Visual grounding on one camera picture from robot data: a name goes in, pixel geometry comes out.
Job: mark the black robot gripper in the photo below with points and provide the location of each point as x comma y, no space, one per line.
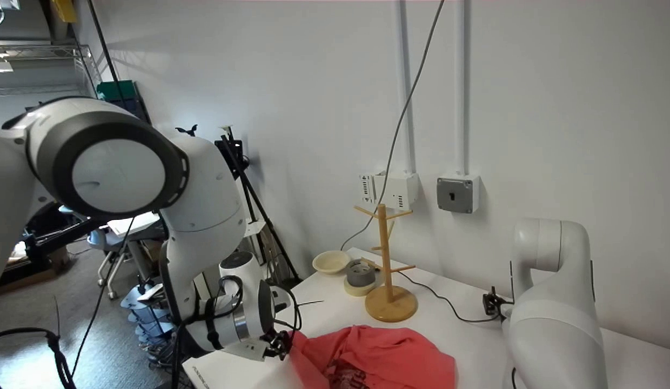
277,344

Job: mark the coral red printed sweatshirt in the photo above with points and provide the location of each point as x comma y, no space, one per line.
365,357

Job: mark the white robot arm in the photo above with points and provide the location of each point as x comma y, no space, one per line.
103,162

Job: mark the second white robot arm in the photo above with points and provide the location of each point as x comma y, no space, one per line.
552,332

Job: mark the beige tape roll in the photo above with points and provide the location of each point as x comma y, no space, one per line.
359,290

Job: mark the wooden mug tree stand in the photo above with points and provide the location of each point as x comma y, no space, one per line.
389,301

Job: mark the green storage bin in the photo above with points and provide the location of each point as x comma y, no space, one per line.
123,94

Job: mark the grey duct tape roll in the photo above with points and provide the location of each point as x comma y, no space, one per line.
360,272

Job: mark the white wall power box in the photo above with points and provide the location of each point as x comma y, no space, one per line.
398,190

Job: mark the black camera tripod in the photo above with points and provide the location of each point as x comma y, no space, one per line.
262,235

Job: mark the black camera on table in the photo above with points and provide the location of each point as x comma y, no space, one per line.
493,306

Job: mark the grey wall junction box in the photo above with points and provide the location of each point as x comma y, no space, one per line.
459,194

